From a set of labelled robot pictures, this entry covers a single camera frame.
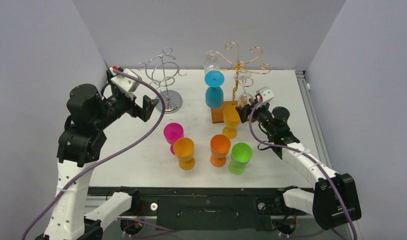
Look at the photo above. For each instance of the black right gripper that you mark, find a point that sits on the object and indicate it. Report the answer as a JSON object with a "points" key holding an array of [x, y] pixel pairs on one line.
{"points": [[252, 110]]}

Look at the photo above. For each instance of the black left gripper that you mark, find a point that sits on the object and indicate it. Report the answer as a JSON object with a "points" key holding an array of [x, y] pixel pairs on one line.
{"points": [[135, 110]]}

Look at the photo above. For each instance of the clear small wine glass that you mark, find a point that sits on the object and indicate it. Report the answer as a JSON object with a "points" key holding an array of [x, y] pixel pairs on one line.
{"points": [[245, 80]]}

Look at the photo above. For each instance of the gold wire glass rack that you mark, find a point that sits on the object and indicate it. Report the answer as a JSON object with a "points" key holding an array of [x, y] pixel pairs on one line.
{"points": [[234, 66]]}

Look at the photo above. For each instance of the blue plastic wine glass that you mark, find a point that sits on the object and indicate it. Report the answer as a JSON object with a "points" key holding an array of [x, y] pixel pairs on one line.
{"points": [[214, 95]]}

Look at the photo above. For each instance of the clear patterned wine glass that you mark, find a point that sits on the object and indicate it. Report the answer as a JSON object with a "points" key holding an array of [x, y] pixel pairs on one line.
{"points": [[211, 62]]}

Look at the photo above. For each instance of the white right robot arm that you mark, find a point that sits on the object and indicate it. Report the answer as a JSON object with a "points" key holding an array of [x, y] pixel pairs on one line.
{"points": [[334, 200]]}

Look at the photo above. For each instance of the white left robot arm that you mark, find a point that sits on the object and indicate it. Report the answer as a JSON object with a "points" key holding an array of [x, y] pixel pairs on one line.
{"points": [[78, 154]]}

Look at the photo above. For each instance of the yellow wine glass at back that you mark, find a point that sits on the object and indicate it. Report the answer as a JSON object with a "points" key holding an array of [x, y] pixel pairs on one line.
{"points": [[231, 120]]}

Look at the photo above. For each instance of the yellow wine glass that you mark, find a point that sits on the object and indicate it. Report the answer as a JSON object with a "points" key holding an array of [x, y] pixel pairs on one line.
{"points": [[231, 120], [184, 149]]}

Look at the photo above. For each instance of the orange plastic wine glass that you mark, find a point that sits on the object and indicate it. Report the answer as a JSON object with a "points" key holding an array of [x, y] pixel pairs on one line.
{"points": [[219, 146]]}

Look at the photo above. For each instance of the green plastic wine glass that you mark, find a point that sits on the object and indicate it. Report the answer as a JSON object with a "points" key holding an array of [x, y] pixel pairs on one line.
{"points": [[241, 154]]}

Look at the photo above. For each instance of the pink plastic wine glass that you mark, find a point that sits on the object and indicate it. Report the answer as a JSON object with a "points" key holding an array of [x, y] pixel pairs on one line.
{"points": [[172, 132]]}

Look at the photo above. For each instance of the yellow wine glass in front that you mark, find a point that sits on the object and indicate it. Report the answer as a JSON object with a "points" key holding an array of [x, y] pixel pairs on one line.
{"points": [[184, 149]]}

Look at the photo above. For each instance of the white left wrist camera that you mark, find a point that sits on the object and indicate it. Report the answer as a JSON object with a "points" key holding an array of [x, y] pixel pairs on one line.
{"points": [[126, 85]]}

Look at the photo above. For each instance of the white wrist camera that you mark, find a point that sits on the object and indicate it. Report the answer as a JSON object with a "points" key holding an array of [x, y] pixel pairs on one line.
{"points": [[264, 95], [126, 85]]}

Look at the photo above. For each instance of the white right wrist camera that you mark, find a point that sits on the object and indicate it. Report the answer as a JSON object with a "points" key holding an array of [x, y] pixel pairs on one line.
{"points": [[264, 95]]}

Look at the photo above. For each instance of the silver wire glass rack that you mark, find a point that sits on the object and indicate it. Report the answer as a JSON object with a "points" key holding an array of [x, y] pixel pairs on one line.
{"points": [[162, 70]]}

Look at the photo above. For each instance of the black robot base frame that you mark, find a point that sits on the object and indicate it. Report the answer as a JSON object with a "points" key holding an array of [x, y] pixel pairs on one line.
{"points": [[170, 212]]}

